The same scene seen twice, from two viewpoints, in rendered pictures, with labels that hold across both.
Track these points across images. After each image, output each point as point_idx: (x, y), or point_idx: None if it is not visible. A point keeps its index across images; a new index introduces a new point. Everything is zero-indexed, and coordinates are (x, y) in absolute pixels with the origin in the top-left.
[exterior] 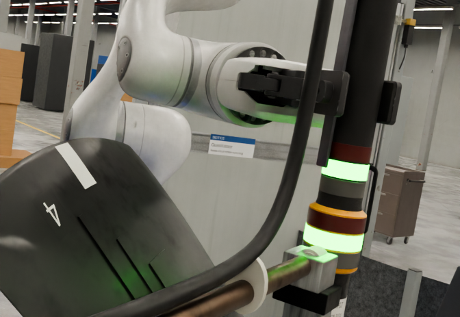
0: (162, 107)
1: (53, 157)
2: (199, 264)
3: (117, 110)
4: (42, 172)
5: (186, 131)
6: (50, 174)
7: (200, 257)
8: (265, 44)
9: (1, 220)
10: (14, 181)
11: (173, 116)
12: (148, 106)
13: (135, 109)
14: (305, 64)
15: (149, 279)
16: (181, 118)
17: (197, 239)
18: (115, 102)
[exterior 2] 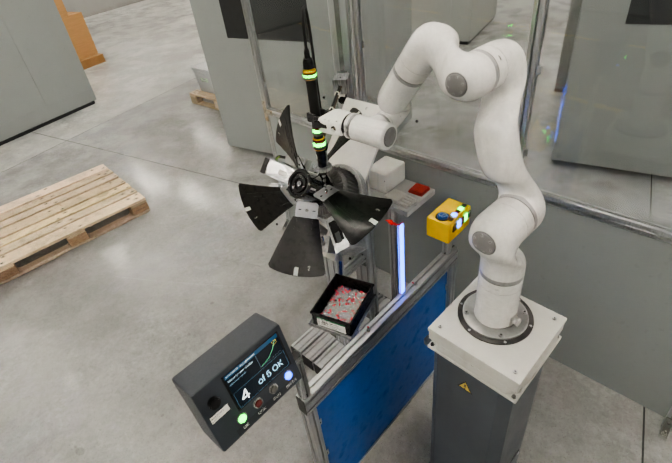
0: (495, 211)
1: (357, 111)
2: (342, 141)
3: (500, 194)
4: (355, 111)
5: (472, 226)
6: (355, 112)
7: (343, 141)
8: (349, 114)
9: (351, 111)
10: (354, 109)
11: (482, 214)
12: (499, 205)
13: (498, 200)
14: (331, 113)
15: None
16: (479, 219)
17: (346, 141)
18: (497, 186)
